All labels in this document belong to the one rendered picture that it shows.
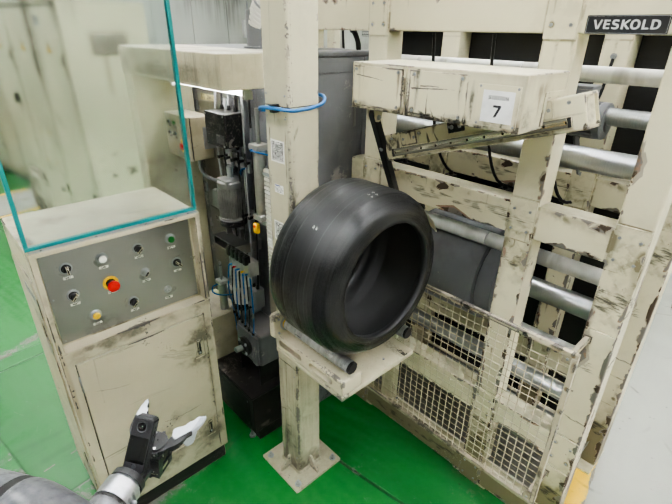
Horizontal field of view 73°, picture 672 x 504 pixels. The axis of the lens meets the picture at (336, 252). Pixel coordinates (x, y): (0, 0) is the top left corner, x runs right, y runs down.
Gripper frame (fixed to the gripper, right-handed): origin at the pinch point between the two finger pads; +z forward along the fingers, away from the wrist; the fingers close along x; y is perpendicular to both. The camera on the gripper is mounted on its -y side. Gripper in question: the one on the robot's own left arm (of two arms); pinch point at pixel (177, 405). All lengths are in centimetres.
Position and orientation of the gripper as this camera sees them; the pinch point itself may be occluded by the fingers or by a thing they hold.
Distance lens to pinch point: 120.5
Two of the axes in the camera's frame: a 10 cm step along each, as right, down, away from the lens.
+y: -1.5, 8.8, 4.6
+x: 9.6, 2.3, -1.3
